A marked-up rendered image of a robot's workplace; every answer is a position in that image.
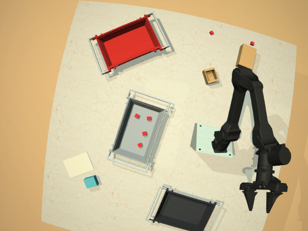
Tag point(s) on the teal cube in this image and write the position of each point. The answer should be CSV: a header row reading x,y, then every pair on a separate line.
x,y
91,181

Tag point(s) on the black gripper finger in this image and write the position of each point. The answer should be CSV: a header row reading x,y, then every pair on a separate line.
x,y
250,196
271,198

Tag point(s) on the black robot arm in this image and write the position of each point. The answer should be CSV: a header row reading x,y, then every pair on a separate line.
x,y
270,152

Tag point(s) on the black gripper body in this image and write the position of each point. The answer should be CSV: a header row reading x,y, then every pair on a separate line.
x,y
263,177

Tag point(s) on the tan rectangular block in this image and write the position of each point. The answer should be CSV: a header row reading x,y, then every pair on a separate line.
x,y
246,57

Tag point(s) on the tan open box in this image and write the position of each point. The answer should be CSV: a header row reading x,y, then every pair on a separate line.
x,y
210,76

